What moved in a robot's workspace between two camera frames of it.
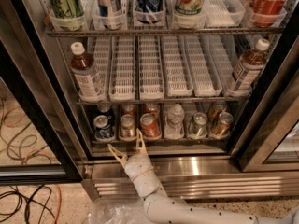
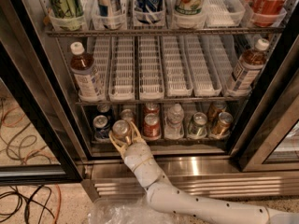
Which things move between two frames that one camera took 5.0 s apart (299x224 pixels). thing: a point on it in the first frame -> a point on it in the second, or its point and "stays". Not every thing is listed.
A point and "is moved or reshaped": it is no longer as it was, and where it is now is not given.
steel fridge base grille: [192, 177] stays
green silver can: [198, 128] stays
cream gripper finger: [121, 156] -> [121, 148]
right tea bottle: [251, 63] stays
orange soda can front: [127, 127] is moved or reshaped
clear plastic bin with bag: [117, 210] stays
